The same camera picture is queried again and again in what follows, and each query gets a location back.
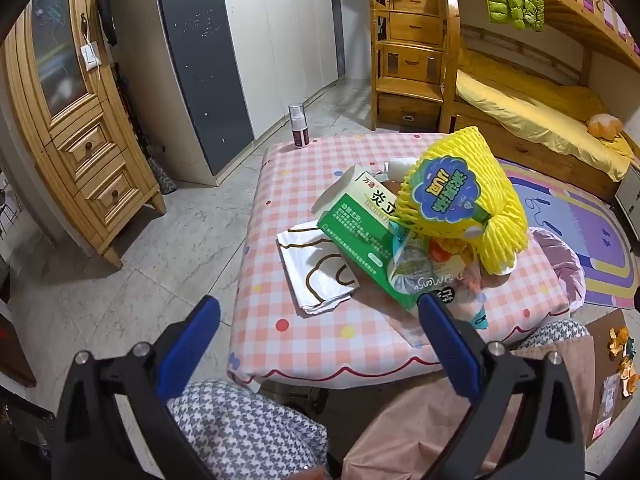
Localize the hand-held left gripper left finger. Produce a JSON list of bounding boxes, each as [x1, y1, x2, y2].
[[50, 296, 221, 480]]

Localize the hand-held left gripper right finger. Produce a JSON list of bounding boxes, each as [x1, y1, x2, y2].
[[418, 293, 587, 480]]

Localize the clear printed plastic wrapper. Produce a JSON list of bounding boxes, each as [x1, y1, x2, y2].
[[387, 232, 488, 331]]

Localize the yellow foam fruit net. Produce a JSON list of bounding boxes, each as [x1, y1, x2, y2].
[[390, 127, 531, 276]]

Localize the green and white medicine box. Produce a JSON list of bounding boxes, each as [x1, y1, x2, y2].
[[312, 164, 441, 311]]

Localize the pink checkered cloth table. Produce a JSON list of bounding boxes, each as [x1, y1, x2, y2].
[[226, 132, 571, 391]]

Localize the houndstooth cushion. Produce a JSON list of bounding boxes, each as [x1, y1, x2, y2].
[[167, 379, 328, 480]]

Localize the white paper bag brown lines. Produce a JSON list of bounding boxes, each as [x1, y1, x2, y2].
[[276, 220, 361, 317]]

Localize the brown cardboard sheet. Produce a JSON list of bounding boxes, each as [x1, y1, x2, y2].
[[584, 307, 640, 442]]

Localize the grey slippers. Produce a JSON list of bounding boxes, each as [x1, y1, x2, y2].
[[146, 156, 179, 196]]

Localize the pink printed packet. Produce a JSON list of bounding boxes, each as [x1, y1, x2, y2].
[[592, 374, 622, 441]]

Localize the orange peels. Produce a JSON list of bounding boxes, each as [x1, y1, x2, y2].
[[607, 326, 640, 398]]

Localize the pastel rainbow rug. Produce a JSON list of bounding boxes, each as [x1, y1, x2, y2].
[[495, 157, 636, 311]]

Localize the carved wooden cabinet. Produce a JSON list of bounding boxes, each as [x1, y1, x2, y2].
[[0, 0, 167, 269]]

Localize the wooden bunk bed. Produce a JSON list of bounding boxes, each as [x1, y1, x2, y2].
[[440, 0, 640, 203]]

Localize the white bedside cabinet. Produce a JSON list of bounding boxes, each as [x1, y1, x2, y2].
[[612, 162, 640, 231]]

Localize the silver capped spray bottle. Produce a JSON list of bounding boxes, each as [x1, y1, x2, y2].
[[288, 103, 311, 148]]

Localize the yellow bed sheet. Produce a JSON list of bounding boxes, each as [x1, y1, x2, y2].
[[455, 52, 636, 181]]

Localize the orange plush toy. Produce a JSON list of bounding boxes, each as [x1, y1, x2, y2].
[[586, 112, 625, 140]]

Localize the wooden stair drawers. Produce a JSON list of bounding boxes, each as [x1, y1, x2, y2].
[[369, 0, 461, 133]]

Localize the white paper tag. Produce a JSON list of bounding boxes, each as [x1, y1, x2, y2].
[[80, 42, 102, 72]]

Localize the grey and white wardrobe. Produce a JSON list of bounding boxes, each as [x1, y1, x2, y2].
[[102, 0, 346, 186]]

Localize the black hanging bag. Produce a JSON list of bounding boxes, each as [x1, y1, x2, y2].
[[96, 0, 119, 47]]

